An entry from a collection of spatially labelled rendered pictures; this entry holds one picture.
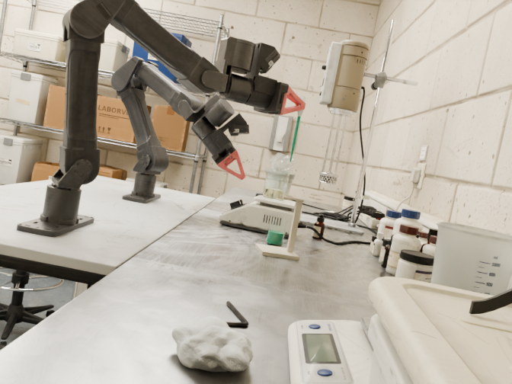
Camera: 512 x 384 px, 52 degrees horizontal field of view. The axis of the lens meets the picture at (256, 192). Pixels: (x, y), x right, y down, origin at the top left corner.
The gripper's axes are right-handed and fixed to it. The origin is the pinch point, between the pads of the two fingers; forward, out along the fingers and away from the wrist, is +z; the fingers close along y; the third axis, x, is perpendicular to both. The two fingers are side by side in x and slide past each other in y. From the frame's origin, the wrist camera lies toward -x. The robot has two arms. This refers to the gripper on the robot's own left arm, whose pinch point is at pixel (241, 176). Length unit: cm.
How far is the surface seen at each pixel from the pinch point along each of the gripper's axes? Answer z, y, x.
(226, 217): 6.6, -12.8, 9.7
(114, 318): 8, -91, 20
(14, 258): -8, -70, 34
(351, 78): -4, 22, -48
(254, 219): 11.6, -13.9, 4.3
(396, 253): 36, -36, -16
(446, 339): 19, -125, -3
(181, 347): 15, -100, 14
